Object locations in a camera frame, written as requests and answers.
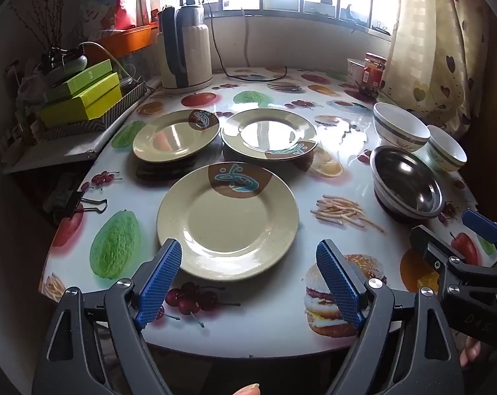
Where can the right hand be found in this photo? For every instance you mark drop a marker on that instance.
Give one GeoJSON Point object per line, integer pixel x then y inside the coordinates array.
{"type": "Point", "coordinates": [470, 352]}

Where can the small white blue-striped bowl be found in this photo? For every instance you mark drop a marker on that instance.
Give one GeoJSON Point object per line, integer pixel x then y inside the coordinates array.
{"type": "Point", "coordinates": [445, 153]}

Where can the orange tray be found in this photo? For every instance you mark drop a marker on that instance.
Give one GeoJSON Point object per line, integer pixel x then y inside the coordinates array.
{"type": "Point", "coordinates": [121, 43]}

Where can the beige plate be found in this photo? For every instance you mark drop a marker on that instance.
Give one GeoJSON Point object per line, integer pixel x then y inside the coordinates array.
{"type": "Point", "coordinates": [234, 220]}
{"type": "Point", "coordinates": [268, 134]}
{"type": "Point", "coordinates": [175, 136]}

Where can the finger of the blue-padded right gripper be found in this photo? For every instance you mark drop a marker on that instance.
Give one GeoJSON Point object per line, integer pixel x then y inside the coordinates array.
{"type": "Point", "coordinates": [479, 224]}
{"type": "Point", "coordinates": [433, 250]}

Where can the stainless steel bowl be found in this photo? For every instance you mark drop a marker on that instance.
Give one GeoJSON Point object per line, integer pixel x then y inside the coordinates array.
{"type": "Point", "coordinates": [404, 185]}

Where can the striped storage basket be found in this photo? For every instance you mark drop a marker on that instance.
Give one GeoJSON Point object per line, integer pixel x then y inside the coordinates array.
{"type": "Point", "coordinates": [102, 123]}

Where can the heart-patterned curtain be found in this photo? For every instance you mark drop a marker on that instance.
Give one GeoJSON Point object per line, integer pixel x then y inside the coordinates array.
{"type": "Point", "coordinates": [436, 61]}

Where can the green box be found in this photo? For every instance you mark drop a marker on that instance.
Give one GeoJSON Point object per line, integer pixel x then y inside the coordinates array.
{"type": "Point", "coordinates": [78, 82]}

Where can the white plastic cup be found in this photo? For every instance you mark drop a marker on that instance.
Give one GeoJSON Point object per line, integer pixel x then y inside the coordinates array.
{"type": "Point", "coordinates": [355, 71]}

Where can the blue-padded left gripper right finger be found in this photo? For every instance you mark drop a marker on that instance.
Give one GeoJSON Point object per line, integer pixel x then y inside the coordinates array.
{"type": "Point", "coordinates": [403, 343]}

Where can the cream electric kettle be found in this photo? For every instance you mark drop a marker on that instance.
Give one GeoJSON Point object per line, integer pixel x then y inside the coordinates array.
{"type": "Point", "coordinates": [183, 47]}

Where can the black binder clip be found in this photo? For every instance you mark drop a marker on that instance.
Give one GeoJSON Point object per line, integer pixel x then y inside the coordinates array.
{"type": "Point", "coordinates": [69, 203]}

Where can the left hand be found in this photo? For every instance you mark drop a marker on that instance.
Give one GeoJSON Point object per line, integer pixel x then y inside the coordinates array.
{"type": "Point", "coordinates": [252, 389]}

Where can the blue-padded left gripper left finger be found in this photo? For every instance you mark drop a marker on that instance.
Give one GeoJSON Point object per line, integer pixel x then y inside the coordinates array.
{"type": "Point", "coordinates": [71, 361]}

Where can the red-lidded sauce jar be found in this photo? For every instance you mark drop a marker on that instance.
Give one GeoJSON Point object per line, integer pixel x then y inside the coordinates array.
{"type": "Point", "coordinates": [374, 67]}

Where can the large white blue-striped bowl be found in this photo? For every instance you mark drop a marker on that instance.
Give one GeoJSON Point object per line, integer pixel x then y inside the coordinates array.
{"type": "Point", "coordinates": [398, 127]}

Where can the yellow box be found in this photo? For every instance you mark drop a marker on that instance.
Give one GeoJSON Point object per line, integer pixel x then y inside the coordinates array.
{"type": "Point", "coordinates": [91, 103]}

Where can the grey mouse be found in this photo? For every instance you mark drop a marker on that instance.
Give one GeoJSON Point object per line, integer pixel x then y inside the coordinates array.
{"type": "Point", "coordinates": [66, 71]}

